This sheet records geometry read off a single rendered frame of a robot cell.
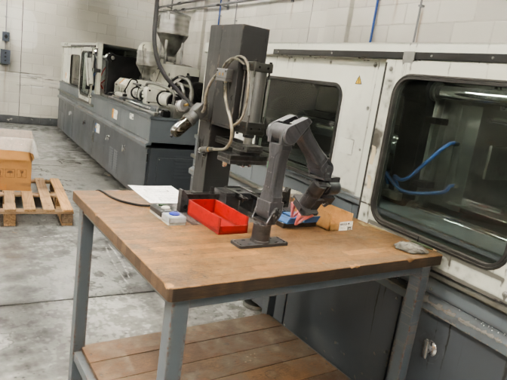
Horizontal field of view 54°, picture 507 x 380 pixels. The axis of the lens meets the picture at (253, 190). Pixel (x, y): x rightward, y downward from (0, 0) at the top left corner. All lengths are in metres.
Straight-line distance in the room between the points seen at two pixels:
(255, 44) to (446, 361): 1.44
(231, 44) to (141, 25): 9.40
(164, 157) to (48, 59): 6.24
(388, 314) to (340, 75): 1.18
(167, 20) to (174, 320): 5.62
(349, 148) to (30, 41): 9.13
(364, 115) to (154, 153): 3.07
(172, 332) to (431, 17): 4.26
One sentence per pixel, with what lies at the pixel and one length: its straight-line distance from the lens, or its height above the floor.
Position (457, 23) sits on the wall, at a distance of 4.92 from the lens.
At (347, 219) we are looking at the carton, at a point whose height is 0.94.
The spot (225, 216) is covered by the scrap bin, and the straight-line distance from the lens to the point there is 1.90.
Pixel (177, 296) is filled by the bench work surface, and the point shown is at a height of 0.88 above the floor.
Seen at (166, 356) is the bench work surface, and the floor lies 0.69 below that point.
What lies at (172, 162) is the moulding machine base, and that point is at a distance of 5.18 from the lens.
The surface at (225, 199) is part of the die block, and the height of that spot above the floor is 0.96.
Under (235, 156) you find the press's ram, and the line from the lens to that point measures 1.96.
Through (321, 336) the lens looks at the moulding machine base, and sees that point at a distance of 2.68.
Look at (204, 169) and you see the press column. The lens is 2.21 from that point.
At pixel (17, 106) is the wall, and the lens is 11.04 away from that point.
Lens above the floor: 1.43
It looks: 12 degrees down
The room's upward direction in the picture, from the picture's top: 8 degrees clockwise
